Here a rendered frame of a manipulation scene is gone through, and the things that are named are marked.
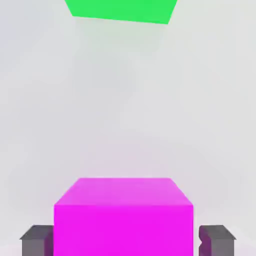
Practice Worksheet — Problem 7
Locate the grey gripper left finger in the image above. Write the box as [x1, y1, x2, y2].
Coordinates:
[18, 224, 55, 256]

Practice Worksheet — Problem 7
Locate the small magenta cube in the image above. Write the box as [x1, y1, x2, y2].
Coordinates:
[53, 177, 194, 256]

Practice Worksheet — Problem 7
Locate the large green box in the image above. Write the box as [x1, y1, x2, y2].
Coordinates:
[64, 0, 178, 25]

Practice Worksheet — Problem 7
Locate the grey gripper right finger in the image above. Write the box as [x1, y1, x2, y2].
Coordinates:
[198, 224, 237, 256]

